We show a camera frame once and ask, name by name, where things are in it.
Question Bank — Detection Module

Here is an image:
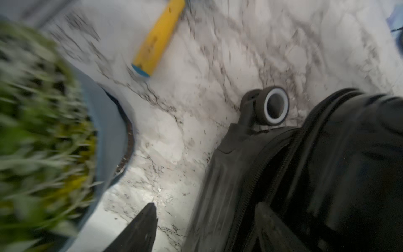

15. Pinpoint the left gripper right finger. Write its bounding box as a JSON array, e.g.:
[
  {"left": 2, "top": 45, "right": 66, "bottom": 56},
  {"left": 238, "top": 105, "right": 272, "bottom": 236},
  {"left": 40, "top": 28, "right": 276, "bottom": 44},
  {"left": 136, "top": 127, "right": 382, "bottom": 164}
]
[{"left": 255, "top": 202, "right": 310, "bottom": 252}]

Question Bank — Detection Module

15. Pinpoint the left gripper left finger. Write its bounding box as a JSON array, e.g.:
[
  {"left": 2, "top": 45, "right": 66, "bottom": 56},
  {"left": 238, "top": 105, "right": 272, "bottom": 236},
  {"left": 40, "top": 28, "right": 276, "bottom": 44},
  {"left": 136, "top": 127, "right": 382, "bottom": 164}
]
[{"left": 104, "top": 203, "right": 158, "bottom": 252}]

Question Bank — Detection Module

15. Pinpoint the black white space suitcase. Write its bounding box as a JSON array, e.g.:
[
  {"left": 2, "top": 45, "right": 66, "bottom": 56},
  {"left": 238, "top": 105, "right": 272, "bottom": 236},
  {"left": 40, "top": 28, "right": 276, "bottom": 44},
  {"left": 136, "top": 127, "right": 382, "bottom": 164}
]
[{"left": 182, "top": 86, "right": 403, "bottom": 252}]

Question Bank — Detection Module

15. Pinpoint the green plant in blue pot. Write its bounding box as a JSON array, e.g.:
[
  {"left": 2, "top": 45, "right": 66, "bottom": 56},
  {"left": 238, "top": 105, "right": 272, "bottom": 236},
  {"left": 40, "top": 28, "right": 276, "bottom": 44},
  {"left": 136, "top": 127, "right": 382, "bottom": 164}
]
[{"left": 1, "top": 19, "right": 134, "bottom": 252}]

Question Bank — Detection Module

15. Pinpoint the blue yellow toy rake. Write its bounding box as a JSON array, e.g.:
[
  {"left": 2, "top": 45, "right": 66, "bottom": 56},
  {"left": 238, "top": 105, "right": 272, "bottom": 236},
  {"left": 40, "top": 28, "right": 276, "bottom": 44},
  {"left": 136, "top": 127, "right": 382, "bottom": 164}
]
[{"left": 132, "top": 0, "right": 186, "bottom": 78}]

